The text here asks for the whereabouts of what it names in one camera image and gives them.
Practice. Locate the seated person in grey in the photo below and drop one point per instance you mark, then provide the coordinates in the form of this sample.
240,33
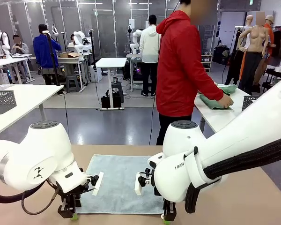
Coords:
19,48

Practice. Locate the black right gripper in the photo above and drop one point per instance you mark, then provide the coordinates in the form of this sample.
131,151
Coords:
170,204

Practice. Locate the bare tan mannequin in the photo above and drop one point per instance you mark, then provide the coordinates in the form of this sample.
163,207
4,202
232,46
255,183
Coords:
257,39

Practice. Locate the seated person in white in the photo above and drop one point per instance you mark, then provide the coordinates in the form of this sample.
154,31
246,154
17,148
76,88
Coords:
72,41

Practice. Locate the grey step stool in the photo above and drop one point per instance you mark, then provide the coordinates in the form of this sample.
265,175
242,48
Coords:
72,82

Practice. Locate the person in white jacket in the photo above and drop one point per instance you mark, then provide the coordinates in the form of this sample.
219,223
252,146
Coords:
150,47

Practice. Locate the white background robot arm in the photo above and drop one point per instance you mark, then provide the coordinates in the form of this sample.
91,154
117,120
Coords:
78,37
54,29
3,39
134,39

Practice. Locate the white robot bench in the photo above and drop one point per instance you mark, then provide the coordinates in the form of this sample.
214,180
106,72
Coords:
133,56

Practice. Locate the green towel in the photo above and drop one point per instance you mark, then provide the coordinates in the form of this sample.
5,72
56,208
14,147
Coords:
210,100
228,89

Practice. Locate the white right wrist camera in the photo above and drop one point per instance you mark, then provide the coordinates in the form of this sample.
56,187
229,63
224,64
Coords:
138,185

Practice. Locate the red-sleeved right forearm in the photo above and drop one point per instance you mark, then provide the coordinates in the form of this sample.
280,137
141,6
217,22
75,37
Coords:
212,93

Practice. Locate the long white desk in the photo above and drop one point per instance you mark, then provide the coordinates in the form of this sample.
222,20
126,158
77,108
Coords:
4,61

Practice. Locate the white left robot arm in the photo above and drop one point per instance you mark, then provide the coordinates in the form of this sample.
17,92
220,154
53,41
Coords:
42,152

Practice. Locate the person in red jacket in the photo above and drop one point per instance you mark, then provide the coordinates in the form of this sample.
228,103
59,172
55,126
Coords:
175,70

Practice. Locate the grey towel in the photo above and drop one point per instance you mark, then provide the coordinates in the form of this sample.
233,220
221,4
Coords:
117,178

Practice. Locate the open cardboard box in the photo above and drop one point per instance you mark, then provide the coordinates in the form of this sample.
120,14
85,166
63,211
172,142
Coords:
70,55

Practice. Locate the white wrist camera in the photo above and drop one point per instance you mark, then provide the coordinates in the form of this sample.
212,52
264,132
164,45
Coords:
138,185
98,182

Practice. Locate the pale mannequin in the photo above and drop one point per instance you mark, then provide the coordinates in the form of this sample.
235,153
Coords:
248,23

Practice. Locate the black camera stand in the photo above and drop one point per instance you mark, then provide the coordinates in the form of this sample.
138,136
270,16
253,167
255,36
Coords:
92,51
53,58

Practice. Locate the wooden shoe shelf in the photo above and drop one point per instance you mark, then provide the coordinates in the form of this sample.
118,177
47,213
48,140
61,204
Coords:
207,63

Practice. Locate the black luggage bag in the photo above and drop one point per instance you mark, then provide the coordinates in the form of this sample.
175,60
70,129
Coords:
221,55

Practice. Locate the dark grey mesh basket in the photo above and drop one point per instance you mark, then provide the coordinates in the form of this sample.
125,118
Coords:
248,103

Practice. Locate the grey perforated basket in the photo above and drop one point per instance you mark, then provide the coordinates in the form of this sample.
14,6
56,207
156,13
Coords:
2,102

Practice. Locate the white computer case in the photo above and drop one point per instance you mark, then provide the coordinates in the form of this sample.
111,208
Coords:
96,73

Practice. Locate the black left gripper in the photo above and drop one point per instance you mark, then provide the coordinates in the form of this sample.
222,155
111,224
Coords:
72,198

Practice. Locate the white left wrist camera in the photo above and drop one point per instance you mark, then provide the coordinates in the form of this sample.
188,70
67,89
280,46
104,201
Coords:
98,182

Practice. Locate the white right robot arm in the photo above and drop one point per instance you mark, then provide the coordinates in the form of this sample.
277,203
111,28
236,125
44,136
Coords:
178,145

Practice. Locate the black shelf cart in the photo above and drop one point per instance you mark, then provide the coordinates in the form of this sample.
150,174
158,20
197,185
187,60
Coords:
271,77

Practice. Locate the white standing desk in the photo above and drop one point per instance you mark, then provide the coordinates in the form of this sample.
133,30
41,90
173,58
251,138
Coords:
111,62

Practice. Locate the grey workbench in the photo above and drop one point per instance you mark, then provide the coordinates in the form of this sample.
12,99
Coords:
70,60

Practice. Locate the person's right hand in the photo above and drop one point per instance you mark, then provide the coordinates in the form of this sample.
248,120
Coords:
226,102

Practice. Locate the person in blue hoodie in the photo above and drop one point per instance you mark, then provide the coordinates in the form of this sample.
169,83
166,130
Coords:
45,51

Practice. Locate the white side table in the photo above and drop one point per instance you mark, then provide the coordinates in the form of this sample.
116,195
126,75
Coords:
215,117

